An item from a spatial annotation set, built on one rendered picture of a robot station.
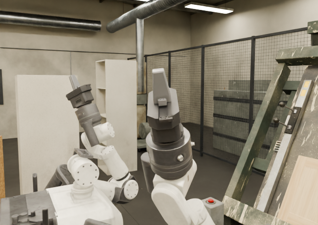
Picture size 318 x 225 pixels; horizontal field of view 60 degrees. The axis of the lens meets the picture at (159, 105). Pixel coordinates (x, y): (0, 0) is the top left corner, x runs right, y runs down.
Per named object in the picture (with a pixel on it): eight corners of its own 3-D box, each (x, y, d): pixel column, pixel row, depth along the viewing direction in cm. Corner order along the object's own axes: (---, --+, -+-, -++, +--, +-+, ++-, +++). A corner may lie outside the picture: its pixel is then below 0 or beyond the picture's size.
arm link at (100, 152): (101, 121, 112) (117, 148, 117) (82, 130, 113) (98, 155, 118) (98, 129, 106) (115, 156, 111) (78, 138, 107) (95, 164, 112)
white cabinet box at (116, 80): (97, 166, 544) (95, 61, 525) (125, 162, 572) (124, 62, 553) (107, 175, 492) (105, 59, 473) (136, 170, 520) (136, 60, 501)
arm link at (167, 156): (135, 122, 45) (146, 177, 51) (194, 114, 45) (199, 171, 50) (139, 90, 56) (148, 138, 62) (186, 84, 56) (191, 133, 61)
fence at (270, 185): (259, 211, 174) (256, 209, 171) (306, 83, 196) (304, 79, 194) (266, 213, 170) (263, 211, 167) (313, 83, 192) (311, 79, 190)
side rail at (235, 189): (233, 199, 197) (224, 194, 191) (284, 70, 223) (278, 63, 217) (239, 202, 192) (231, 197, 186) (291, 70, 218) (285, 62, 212)
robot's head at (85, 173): (75, 197, 73) (74, 164, 72) (67, 184, 82) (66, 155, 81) (99, 192, 76) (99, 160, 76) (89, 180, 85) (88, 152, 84)
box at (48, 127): (21, 206, 372) (14, 76, 356) (66, 197, 401) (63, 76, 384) (24, 240, 294) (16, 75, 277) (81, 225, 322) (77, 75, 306)
